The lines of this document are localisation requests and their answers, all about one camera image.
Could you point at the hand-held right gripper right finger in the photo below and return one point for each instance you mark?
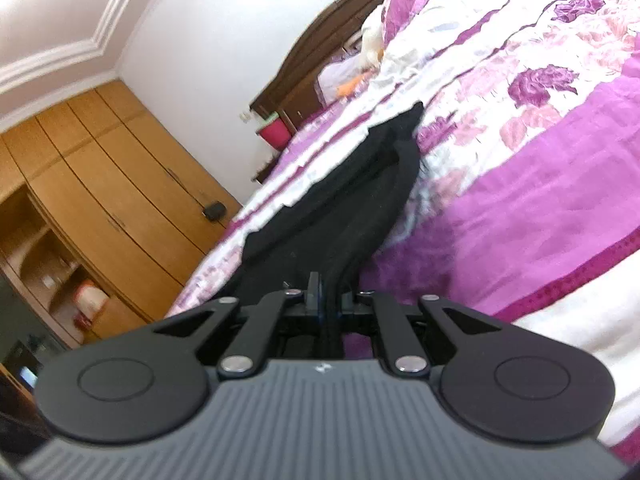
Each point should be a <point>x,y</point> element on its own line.
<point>385,325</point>

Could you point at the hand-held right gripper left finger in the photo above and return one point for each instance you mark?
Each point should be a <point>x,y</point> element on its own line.
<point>314,292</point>

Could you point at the black button cardigan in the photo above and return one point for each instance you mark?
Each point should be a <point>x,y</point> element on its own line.
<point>325,220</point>

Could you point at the small black hanging pouch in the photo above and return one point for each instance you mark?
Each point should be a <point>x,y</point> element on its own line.
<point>214,211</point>

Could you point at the dark wooden nightstand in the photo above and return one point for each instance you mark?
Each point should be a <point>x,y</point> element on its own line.
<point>264,170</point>

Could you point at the red bucket with green lid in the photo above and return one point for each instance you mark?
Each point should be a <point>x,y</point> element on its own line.
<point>274,132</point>

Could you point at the purple floral bedspread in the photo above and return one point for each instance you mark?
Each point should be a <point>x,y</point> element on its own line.
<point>525,185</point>

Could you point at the white floral pillow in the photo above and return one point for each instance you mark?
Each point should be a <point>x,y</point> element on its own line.
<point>337,77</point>

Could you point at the light wooden wardrobe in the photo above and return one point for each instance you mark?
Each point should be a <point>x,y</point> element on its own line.
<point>125,185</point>

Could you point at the dark wooden headboard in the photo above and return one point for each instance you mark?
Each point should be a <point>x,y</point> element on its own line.
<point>300,70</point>

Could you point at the white and orange bag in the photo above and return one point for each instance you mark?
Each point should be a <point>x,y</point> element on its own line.
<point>91,305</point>

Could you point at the orange and white plush toy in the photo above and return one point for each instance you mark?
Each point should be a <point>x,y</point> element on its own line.
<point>372,47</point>

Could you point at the dark screen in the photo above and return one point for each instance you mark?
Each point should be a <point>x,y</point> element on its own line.
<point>20,360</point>

